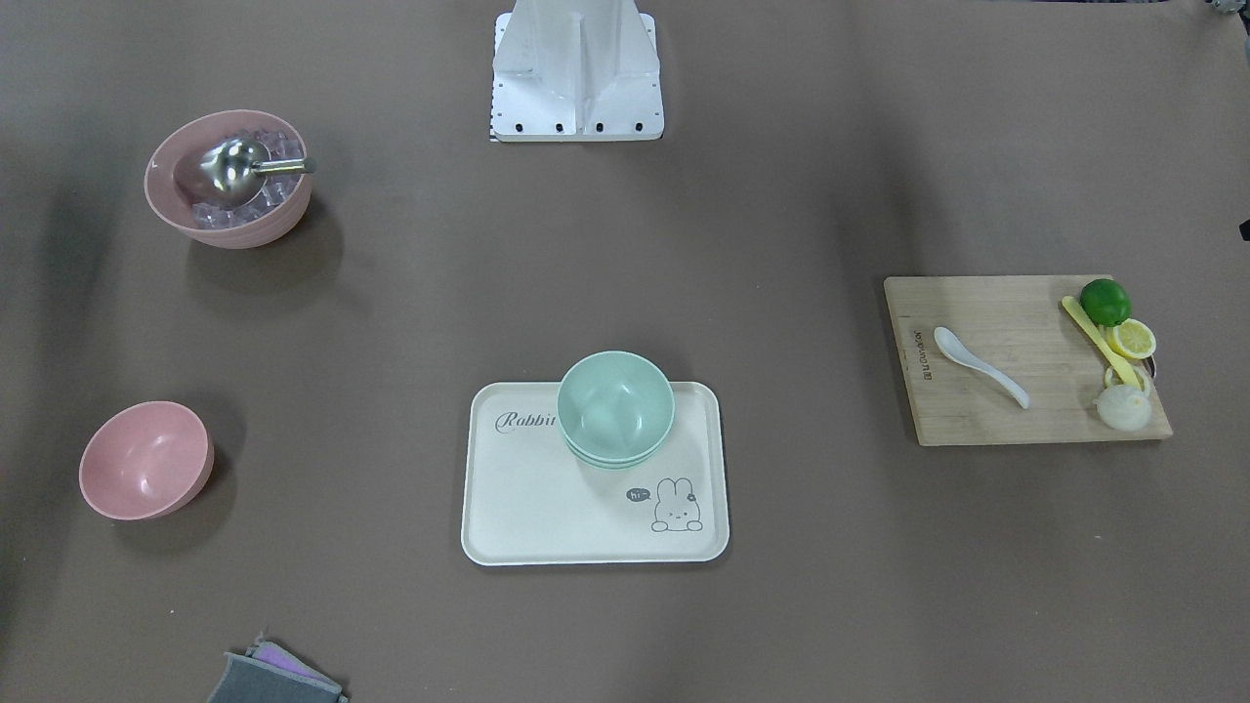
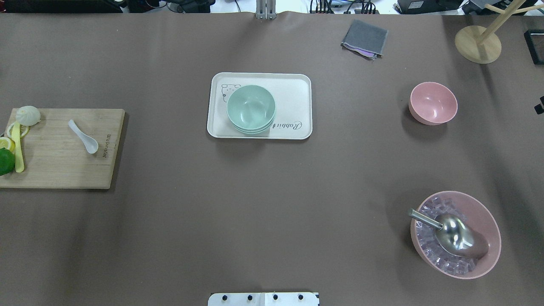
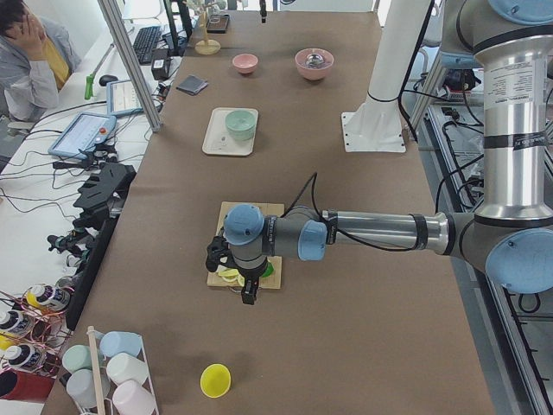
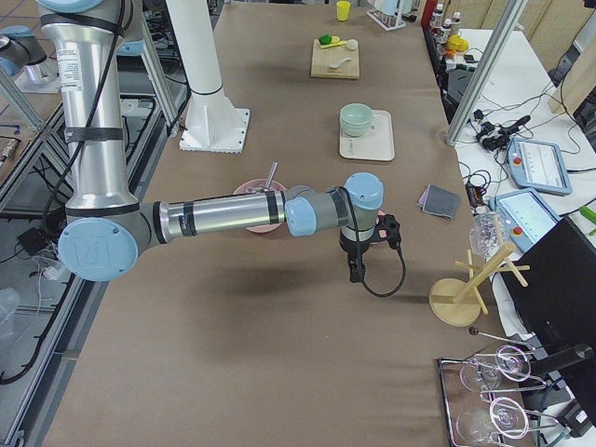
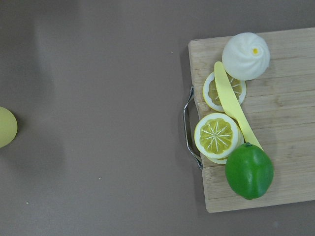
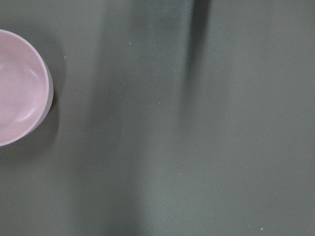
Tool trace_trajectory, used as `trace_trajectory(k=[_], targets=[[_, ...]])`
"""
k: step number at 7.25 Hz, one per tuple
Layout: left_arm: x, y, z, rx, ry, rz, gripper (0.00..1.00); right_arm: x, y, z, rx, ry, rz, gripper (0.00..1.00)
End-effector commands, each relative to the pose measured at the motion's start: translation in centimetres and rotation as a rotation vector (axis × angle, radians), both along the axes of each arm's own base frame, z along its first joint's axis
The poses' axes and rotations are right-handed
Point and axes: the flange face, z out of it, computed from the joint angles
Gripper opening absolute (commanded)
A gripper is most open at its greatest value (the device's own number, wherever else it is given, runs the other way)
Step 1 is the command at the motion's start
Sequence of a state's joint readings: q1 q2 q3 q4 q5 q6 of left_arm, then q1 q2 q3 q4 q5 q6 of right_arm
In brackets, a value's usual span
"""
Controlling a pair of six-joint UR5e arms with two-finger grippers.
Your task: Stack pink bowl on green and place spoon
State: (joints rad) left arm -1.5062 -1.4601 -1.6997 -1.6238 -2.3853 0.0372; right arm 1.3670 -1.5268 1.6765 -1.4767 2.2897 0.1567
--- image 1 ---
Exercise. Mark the white ceramic spoon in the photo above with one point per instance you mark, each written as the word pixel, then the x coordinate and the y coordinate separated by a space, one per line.
pixel 951 347

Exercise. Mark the small pink bowl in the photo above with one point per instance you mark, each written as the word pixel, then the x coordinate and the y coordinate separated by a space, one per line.
pixel 147 461

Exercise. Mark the green bowl stack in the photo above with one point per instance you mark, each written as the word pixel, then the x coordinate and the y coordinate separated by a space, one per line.
pixel 615 409

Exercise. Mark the pink bowl with ice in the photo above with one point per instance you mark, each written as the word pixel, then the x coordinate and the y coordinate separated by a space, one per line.
pixel 269 215

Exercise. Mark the white rabbit tray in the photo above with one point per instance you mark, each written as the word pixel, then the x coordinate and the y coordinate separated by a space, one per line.
pixel 529 501

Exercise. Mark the bamboo cutting board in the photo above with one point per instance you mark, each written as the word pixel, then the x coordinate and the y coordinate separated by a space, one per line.
pixel 1016 323

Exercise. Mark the metal ice scoop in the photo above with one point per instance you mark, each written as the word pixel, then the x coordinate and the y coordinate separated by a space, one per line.
pixel 235 171

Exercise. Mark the grey folded cloth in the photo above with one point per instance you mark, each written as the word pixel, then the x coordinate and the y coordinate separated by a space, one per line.
pixel 268 672

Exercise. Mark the green lime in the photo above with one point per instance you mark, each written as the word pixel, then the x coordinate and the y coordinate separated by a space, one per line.
pixel 1106 302

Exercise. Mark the white garlic bulb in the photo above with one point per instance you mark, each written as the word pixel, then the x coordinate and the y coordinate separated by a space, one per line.
pixel 1125 408

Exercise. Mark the lemon slice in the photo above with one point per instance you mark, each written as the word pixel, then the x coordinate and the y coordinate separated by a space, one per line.
pixel 1132 339

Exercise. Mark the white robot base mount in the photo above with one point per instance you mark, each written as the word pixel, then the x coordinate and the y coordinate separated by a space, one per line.
pixel 576 72

